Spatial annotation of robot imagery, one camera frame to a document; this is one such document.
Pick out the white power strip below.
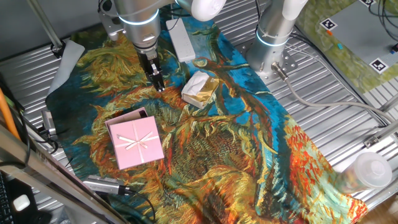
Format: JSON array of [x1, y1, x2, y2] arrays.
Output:
[[165, 17, 196, 63]]

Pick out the grey marker board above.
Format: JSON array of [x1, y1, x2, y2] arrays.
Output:
[[320, 0, 398, 75]]

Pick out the black board cables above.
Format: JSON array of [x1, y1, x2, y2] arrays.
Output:
[[368, 0, 398, 41]]

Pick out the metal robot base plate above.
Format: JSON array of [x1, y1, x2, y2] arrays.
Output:
[[239, 40, 299, 85]]

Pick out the black cable bundle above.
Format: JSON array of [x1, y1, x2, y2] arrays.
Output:
[[289, 30, 388, 127]]

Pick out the metal frame bar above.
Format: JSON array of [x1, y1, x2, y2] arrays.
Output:
[[0, 124, 128, 224]]

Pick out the white earbuds case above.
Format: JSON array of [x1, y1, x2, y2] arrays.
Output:
[[12, 194, 31, 212]]

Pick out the orange tube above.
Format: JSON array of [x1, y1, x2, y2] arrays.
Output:
[[0, 88, 21, 141]]

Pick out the pink gift box base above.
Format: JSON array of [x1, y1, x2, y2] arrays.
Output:
[[104, 107, 149, 131]]

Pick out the gold and white wrapped package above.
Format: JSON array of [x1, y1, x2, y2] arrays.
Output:
[[181, 70, 220, 110]]

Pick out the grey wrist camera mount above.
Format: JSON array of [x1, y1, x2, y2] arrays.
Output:
[[98, 0, 121, 41]]

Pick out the green painting cloth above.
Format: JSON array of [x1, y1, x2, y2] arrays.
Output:
[[295, 0, 398, 94]]

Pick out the translucent lidded plastic cup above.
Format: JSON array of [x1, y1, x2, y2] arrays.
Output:
[[334, 151, 393, 195]]

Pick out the aluminium profile bracket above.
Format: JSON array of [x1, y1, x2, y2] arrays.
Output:
[[363, 119, 398, 149]]

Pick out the black camera cable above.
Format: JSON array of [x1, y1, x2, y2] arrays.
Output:
[[124, 186, 157, 223]]

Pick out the pink ribboned gift box casing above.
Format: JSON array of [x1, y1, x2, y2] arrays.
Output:
[[108, 116, 165, 170]]

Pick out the black keyboard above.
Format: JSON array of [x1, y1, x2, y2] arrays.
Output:
[[0, 172, 15, 224]]

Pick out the sunflower painting cloth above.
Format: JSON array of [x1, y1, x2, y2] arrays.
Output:
[[45, 6, 369, 224]]

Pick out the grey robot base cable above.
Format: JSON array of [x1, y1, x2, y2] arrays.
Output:
[[271, 61, 398, 124]]

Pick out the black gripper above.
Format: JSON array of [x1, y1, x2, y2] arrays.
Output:
[[136, 49, 166, 93]]

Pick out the metal stand pole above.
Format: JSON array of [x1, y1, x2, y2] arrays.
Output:
[[26, 0, 67, 59]]

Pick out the silver camera with black plug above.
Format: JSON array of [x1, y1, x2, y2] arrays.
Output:
[[83, 174, 131, 196]]

